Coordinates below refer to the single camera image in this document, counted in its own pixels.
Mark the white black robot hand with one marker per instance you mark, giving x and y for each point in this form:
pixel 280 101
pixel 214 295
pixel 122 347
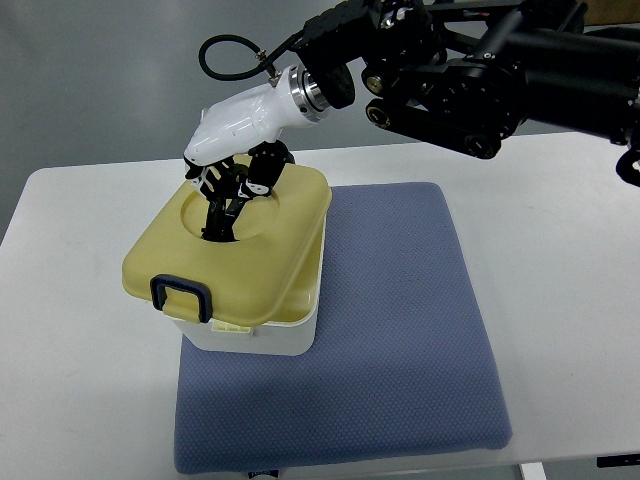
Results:
pixel 247 119

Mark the yellow storage box lid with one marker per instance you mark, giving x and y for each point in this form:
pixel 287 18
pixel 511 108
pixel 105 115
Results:
pixel 249 278

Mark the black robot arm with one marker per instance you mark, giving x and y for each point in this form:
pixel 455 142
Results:
pixel 465 76

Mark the white storage box base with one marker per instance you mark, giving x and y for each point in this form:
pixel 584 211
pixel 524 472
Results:
pixel 290 332

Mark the brown cardboard box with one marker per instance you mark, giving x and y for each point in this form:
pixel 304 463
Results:
pixel 611 12

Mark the dark blue front latch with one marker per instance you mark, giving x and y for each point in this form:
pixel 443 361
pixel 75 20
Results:
pixel 190 298

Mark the blue grey cushion mat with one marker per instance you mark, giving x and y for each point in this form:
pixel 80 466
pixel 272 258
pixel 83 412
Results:
pixel 401 364

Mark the black table bracket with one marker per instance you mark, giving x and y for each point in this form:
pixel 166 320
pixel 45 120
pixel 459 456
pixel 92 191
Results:
pixel 615 461

